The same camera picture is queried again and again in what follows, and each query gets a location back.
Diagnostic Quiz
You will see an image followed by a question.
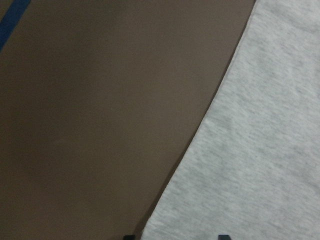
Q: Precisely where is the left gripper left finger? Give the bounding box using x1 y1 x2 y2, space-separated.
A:
123 235 135 240

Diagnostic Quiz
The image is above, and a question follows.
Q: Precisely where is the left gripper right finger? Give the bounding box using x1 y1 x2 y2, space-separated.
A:
218 234 230 240

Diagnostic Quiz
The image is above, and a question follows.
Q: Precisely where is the white cartoon print t-shirt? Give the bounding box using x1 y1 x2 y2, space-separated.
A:
141 0 320 240

